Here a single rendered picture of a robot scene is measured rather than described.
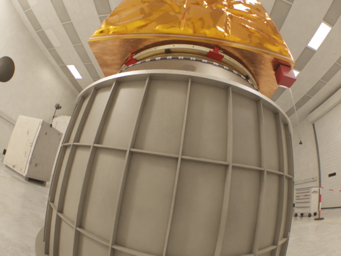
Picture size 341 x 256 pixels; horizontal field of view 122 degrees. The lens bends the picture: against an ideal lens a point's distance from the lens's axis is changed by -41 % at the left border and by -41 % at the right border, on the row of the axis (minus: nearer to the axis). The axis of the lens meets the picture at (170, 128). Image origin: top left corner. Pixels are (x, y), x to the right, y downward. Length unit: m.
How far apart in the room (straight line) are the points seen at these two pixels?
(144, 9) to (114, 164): 1.61
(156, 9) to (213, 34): 0.72
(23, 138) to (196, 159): 4.32
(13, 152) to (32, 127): 0.91
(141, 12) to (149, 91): 1.21
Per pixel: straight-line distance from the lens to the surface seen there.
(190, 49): 1.30
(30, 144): 4.24
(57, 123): 9.20
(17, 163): 4.50
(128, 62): 1.52
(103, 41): 1.59
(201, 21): 1.57
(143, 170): 0.60
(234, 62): 1.39
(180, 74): 0.73
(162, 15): 1.75
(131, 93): 0.78
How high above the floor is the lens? 0.65
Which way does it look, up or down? 23 degrees up
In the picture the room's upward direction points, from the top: 10 degrees clockwise
